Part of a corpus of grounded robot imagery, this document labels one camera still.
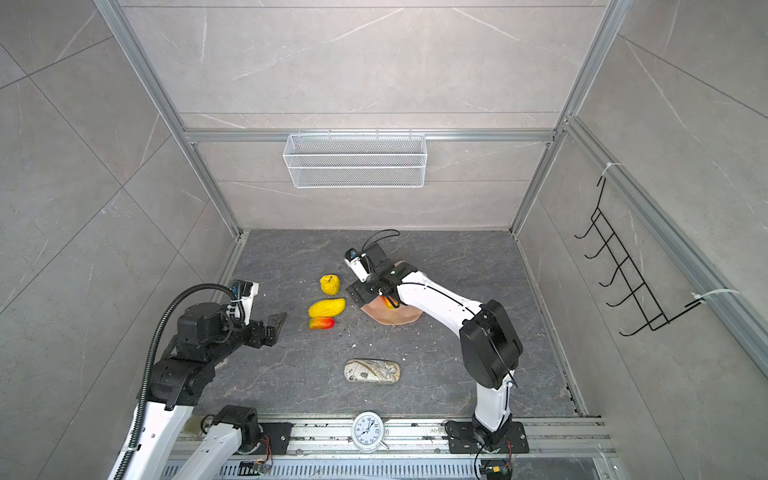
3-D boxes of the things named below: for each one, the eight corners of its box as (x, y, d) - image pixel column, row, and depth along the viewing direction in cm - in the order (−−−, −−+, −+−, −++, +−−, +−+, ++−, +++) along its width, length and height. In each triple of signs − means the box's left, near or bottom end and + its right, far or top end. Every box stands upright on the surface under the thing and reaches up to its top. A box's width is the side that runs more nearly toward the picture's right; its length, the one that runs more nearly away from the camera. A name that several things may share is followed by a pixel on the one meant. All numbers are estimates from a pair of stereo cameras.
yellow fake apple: (321, 297, 103) (318, 286, 98) (324, 285, 106) (320, 274, 101) (339, 297, 103) (336, 286, 98) (340, 285, 106) (338, 274, 101)
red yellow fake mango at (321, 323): (309, 329, 94) (308, 326, 92) (311, 320, 96) (310, 317, 94) (333, 329, 94) (332, 326, 92) (334, 320, 96) (333, 317, 94)
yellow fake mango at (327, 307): (310, 318, 97) (307, 312, 93) (313, 305, 100) (310, 298, 97) (344, 318, 97) (343, 312, 93) (346, 305, 100) (344, 298, 97)
